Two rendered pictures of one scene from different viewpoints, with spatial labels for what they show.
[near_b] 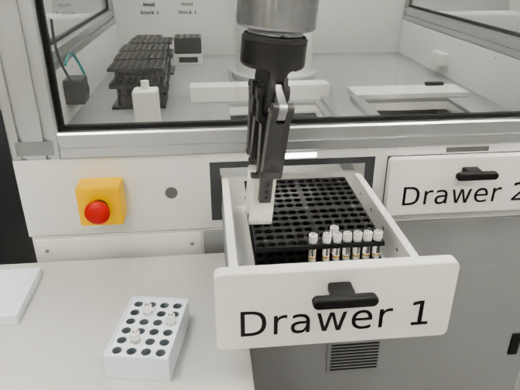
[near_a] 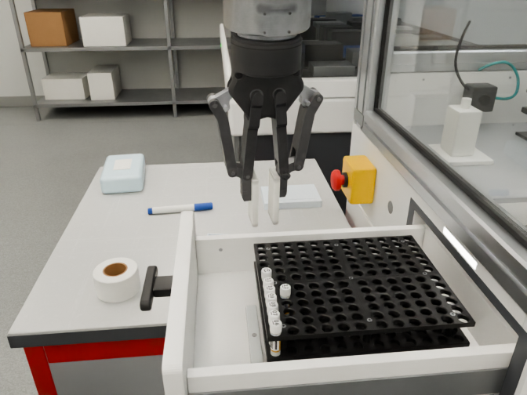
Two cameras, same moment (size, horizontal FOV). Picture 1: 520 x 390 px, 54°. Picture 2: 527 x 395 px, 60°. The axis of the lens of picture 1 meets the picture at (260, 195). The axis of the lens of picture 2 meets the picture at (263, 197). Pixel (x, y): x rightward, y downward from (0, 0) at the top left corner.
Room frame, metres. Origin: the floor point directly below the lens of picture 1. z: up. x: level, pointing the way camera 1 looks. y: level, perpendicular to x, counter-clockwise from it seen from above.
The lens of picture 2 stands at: (0.59, -0.52, 1.24)
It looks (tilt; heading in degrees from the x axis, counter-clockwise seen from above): 27 degrees down; 90
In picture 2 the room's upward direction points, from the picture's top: straight up
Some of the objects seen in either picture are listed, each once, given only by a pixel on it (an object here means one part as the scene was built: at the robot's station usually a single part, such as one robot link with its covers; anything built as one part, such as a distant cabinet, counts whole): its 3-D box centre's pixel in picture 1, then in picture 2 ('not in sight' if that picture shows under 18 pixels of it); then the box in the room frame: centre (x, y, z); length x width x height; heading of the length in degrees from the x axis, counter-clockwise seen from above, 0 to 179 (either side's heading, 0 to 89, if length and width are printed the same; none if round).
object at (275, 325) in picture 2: (376, 245); (275, 339); (0.61, -0.16, 0.89); 0.01 x 0.01 x 0.05
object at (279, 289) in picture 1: (335, 302); (185, 306); (0.50, -0.09, 0.87); 0.29 x 0.02 x 0.11; 96
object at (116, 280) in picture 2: not in sight; (117, 279); (0.35, 0.08, 0.78); 0.07 x 0.07 x 0.04
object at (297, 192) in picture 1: (305, 225); (348, 298); (0.70, -0.07, 0.87); 0.22 x 0.18 x 0.06; 6
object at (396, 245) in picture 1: (304, 225); (355, 301); (0.71, -0.07, 0.86); 0.40 x 0.26 x 0.06; 6
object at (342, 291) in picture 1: (342, 294); (159, 286); (0.47, -0.09, 0.91); 0.07 x 0.04 x 0.01; 96
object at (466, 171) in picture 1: (473, 172); not in sight; (0.82, -0.38, 0.91); 0.07 x 0.04 x 0.01; 96
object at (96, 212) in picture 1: (97, 210); (339, 179); (0.74, 0.26, 0.88); 0.04 x 0.03 x 0.04; 96
